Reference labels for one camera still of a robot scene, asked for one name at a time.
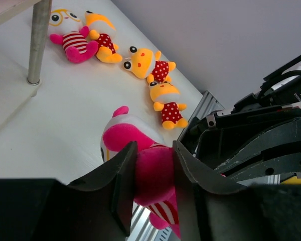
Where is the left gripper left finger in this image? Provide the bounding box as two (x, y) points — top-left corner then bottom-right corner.
(0, 142), (137, 240)

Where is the pink panda plush top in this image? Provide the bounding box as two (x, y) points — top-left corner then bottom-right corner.
(48, 8), (99, 64)

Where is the pink panda plush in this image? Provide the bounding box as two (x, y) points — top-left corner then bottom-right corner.
(100, 105), (181, 237)
(48, 8), (99, 64)

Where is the orange plush bottom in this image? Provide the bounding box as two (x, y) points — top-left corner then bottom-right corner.
(149, 81), (188, 130)

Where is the orange plush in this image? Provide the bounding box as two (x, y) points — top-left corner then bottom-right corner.
(149, 81), (188, 130)
(123, 46), (176, 83)
(85, 11), (122, 63)

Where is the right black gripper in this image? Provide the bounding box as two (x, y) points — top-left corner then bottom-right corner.
(181, 102), (301, 185)

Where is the orange plush top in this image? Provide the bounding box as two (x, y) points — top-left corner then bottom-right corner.
(85, 11), (122, 63)

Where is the white two-tier shelf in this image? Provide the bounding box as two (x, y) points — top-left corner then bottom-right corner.
(0, 1), (52, 130)

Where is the orange plush middle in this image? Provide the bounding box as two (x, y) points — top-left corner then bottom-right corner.
(123, 46), (176, 83)

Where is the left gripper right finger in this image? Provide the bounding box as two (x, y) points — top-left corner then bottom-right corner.
(173, 141), (301, 240)

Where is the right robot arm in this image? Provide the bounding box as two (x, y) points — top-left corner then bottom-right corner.
(180, 55), (301, 185)

